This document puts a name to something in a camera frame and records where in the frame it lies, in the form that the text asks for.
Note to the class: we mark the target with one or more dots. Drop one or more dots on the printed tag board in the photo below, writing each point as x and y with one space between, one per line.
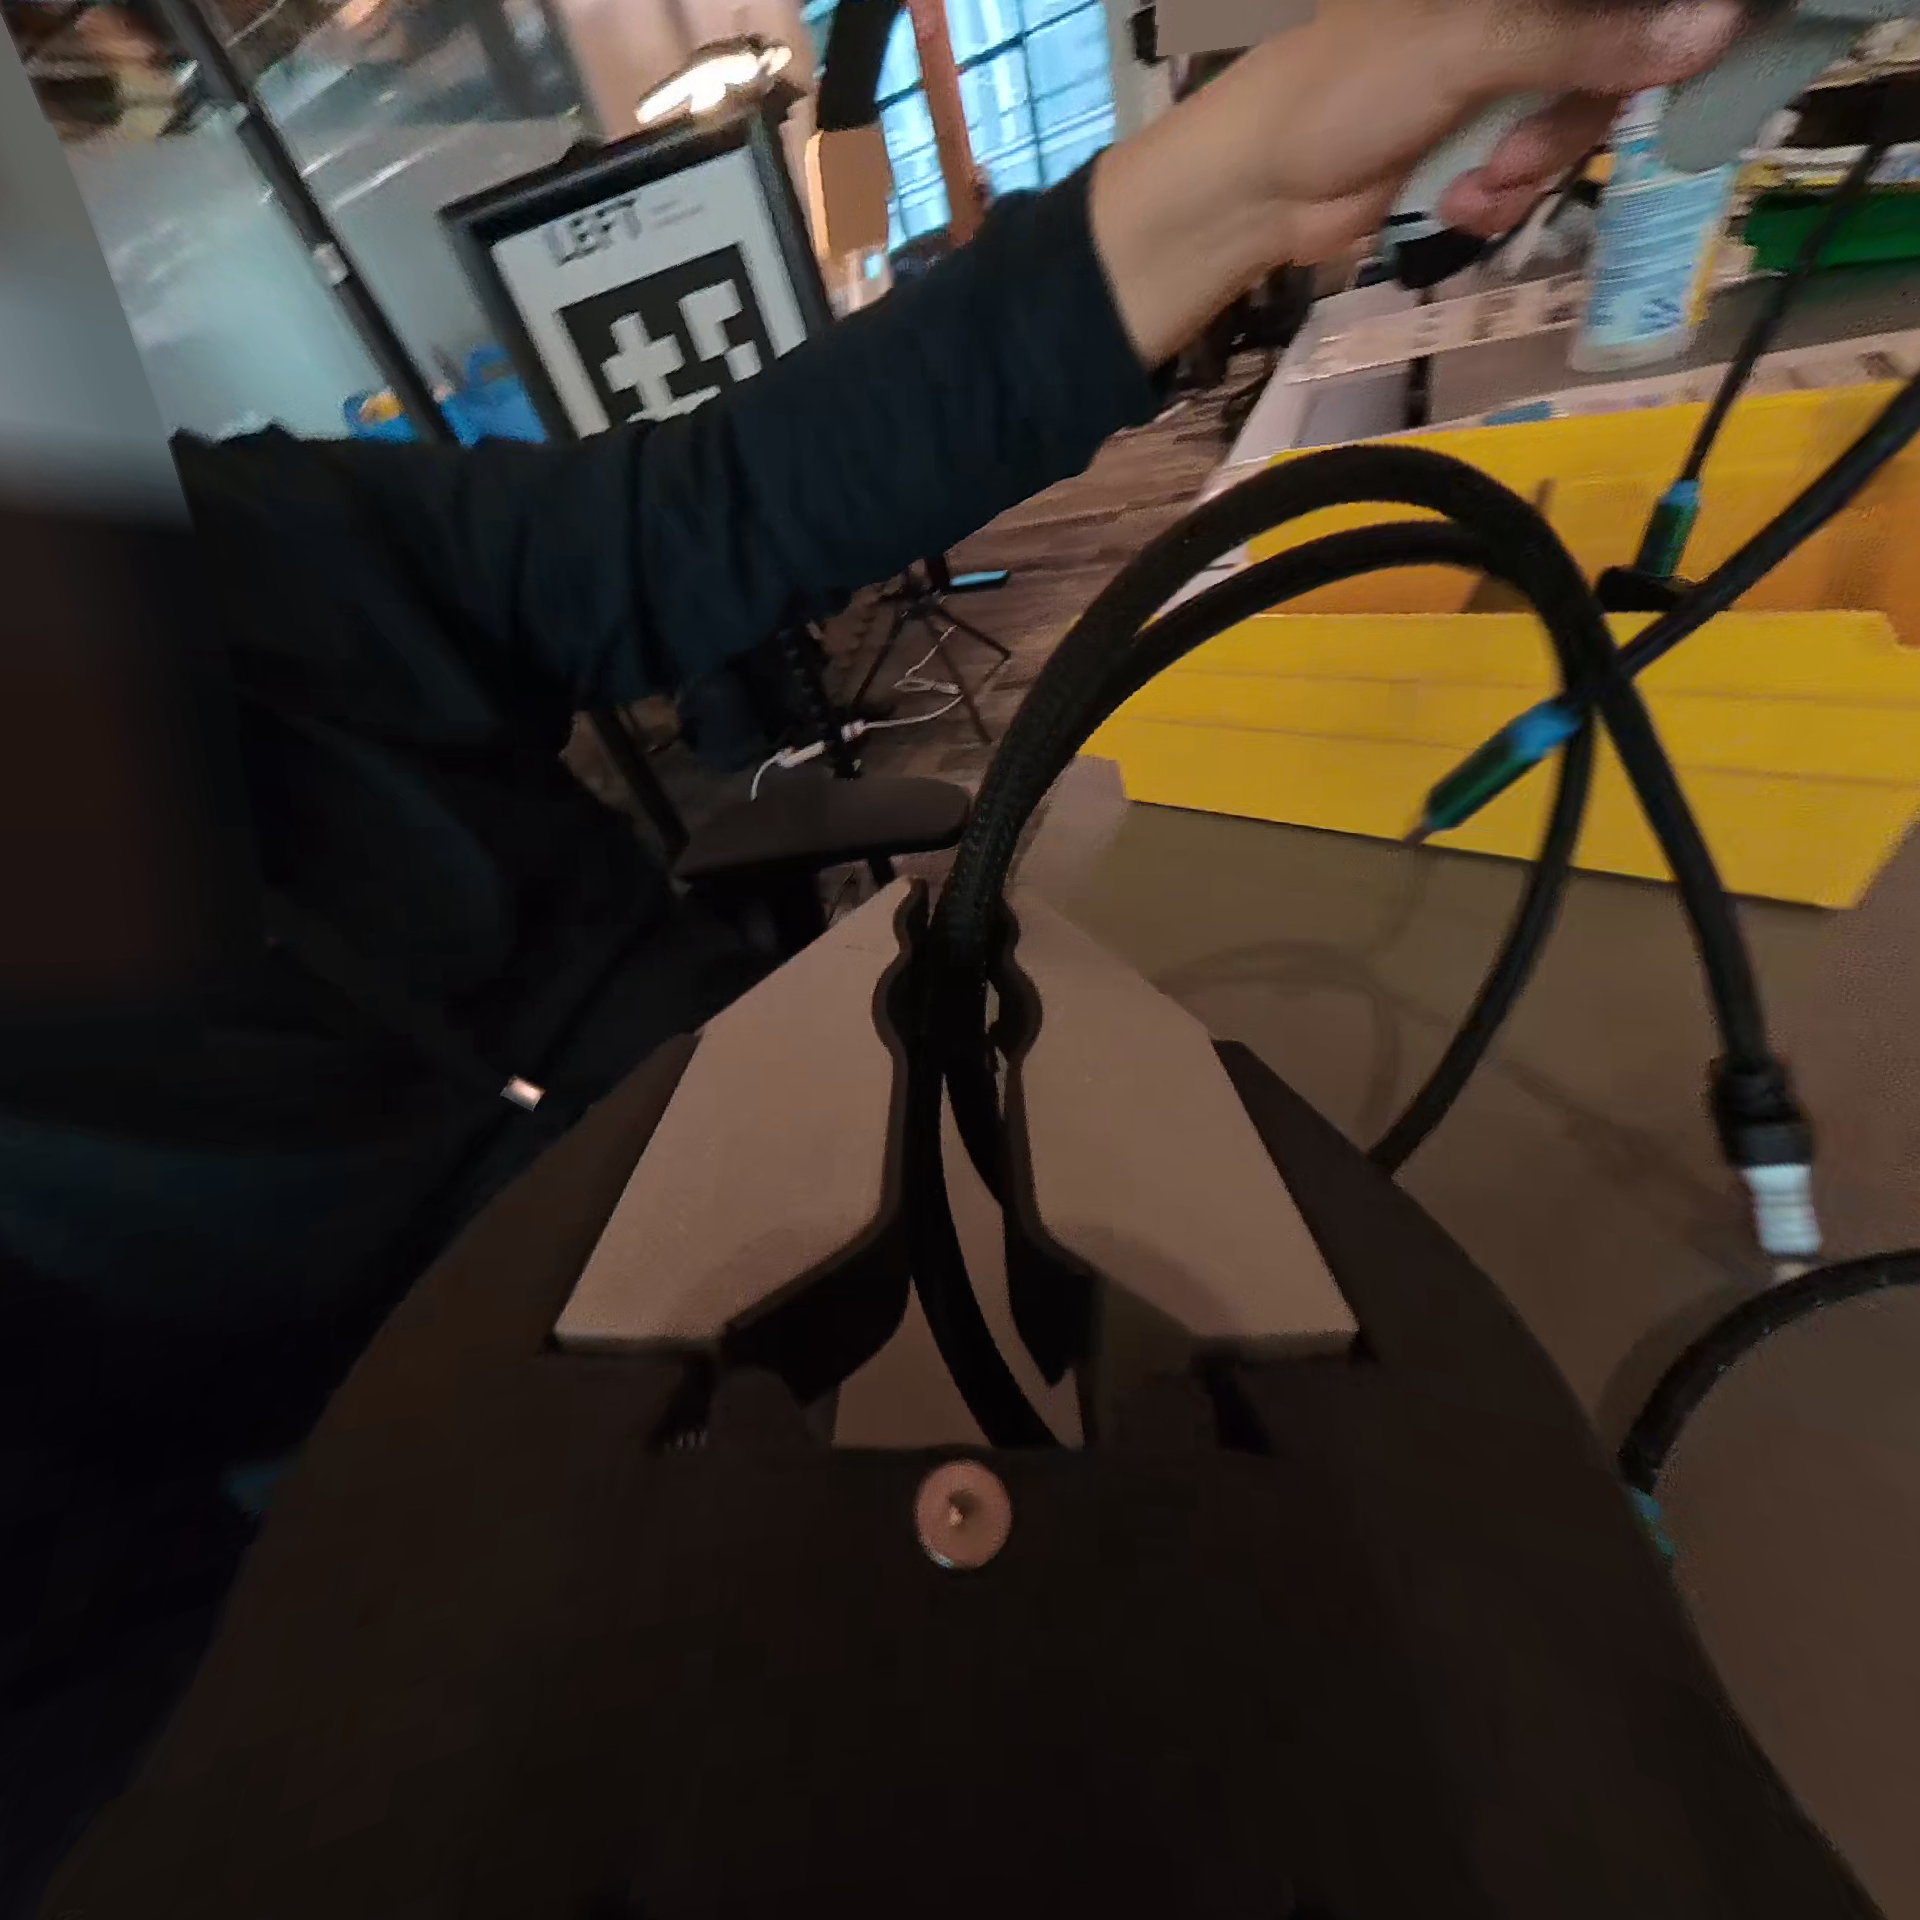
661 300

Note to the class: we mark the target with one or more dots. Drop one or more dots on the black tripod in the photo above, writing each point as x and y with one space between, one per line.
915 644

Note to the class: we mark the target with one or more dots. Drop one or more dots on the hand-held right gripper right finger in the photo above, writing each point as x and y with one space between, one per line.
1171 1171

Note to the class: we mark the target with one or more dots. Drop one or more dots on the person's left forearm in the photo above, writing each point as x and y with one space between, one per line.
749 495

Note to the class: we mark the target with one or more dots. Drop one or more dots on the black chair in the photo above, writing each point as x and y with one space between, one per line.
826 818

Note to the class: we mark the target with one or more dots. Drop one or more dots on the laminated instruction sheet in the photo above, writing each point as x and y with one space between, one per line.
1441 339

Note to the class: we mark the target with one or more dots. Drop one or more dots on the yellow storage bin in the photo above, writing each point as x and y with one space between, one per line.
1349 720

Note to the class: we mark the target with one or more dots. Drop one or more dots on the person's left hand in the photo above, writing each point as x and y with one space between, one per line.
1290 164

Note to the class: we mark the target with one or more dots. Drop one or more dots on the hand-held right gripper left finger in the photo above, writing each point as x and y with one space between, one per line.
749 1171

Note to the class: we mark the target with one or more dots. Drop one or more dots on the white wipes bottle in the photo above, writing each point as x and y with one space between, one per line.
1650 240

